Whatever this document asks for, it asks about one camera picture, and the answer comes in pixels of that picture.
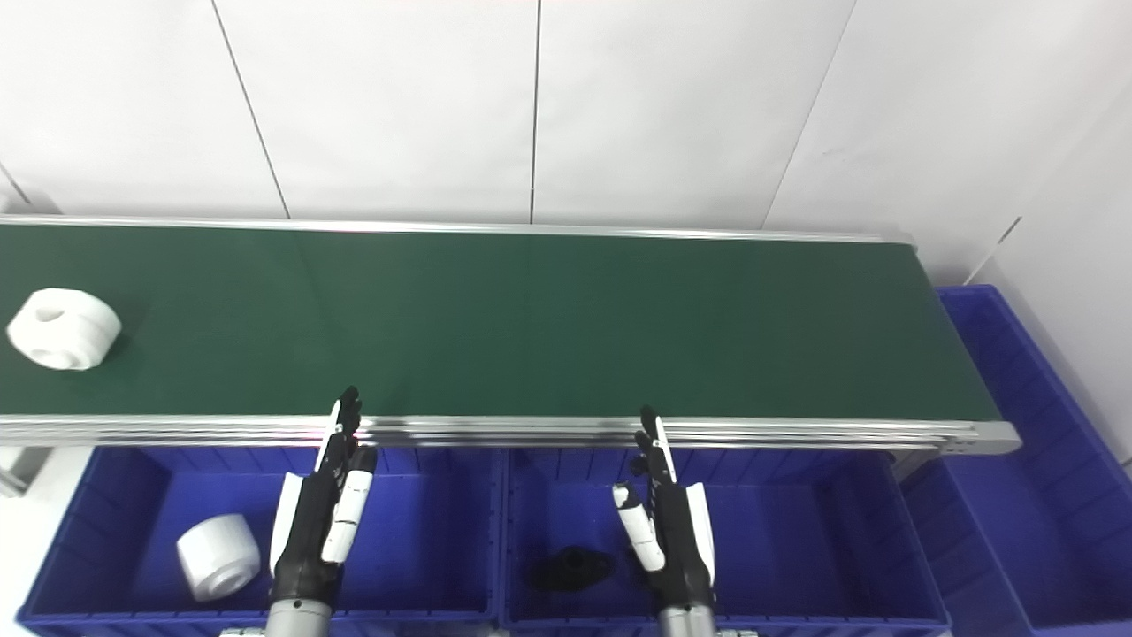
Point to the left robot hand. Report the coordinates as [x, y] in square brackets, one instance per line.
[311, 522]

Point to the white cylindrical part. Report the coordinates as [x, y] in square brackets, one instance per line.
[217, 556]

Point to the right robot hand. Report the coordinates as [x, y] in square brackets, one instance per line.
[674, 531]

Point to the black part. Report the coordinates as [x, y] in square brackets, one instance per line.
[570, 570]

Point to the blue plastic bin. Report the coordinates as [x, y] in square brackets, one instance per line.
[256, 540]
[1017, 469]
[778, 540]

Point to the green conveyor belt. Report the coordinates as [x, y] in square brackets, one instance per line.
[495, 327]

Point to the white round part with holes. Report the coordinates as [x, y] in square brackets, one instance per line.
[65, 328]

